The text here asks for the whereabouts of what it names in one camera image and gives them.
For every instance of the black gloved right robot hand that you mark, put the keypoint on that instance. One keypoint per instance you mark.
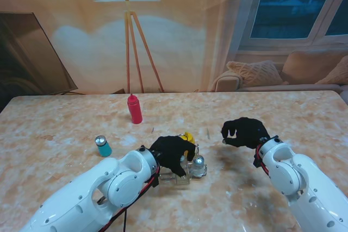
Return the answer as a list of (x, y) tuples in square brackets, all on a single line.
[(248, 132)]

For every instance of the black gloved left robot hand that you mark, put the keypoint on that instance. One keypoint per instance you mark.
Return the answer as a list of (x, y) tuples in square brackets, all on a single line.
[(171, 153)]

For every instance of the yellow squeeze bottle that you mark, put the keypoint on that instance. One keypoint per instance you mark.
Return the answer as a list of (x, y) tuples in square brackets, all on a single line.
[(189, 137)]

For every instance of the clear square seasoning bottle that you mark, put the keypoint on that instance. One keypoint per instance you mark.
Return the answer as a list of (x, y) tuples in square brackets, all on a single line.
[(182, 180)]

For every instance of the clear shaker with silver cap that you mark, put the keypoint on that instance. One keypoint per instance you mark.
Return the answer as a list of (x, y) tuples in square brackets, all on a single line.
[(198, 165)]

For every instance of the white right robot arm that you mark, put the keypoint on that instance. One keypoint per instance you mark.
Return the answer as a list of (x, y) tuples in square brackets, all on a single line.
[(304, 185)]

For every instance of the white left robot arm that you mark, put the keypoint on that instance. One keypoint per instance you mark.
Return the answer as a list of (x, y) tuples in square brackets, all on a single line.
[(95, 194)]

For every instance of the red squeeze bottle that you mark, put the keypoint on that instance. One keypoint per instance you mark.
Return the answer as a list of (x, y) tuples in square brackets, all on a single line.
[(134, 109)]

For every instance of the beige knit cushion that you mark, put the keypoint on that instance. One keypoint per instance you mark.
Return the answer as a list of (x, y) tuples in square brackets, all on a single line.
[(255, 73), (337, 74)]

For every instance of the teal shaker with silver cap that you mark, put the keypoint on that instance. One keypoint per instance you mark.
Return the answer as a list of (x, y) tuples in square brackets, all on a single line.
[(104, 149)]

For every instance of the beige sofa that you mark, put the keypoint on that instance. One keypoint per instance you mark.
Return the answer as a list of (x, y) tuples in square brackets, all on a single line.
[(307, 69)]

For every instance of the sheer beige curtain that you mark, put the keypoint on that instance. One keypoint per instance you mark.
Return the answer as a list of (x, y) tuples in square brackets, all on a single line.
[(223, 25)]

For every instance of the white framed window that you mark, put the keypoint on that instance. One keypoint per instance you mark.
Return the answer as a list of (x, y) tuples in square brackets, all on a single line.
[(285, 6)]

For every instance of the dark flat television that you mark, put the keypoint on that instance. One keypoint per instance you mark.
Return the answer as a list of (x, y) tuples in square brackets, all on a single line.
[(24, 58)]

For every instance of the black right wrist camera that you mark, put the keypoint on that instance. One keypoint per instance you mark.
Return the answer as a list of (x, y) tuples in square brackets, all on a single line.
[(257, 160)]

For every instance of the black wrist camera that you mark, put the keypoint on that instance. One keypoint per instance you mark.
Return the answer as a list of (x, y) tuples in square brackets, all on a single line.
[(154, 181), (257, 160)]

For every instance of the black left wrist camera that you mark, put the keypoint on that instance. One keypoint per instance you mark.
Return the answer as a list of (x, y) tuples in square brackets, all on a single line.
[(154, 181)]

